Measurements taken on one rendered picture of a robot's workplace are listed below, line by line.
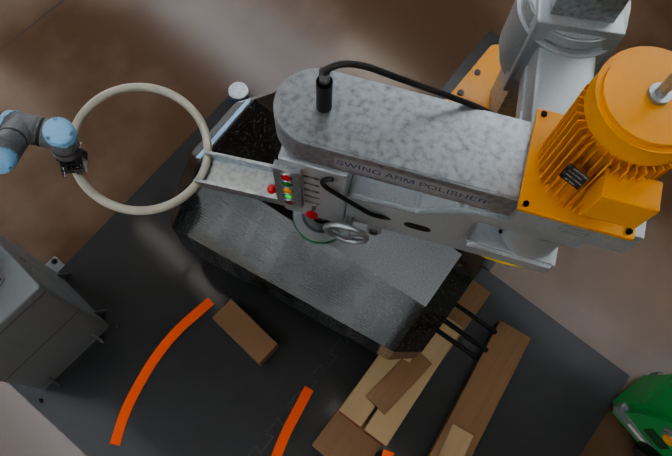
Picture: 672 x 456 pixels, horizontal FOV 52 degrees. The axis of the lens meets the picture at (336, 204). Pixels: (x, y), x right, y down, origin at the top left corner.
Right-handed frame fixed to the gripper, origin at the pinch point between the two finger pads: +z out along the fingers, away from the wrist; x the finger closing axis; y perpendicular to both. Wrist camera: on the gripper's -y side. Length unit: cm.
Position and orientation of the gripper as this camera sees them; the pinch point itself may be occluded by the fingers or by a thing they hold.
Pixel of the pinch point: (74, 163)
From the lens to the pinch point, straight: 257.9
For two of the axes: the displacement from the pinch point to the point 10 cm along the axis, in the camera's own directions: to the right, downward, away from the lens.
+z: -2.2, 2.7, 9.4
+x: 9.5, -1.8, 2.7
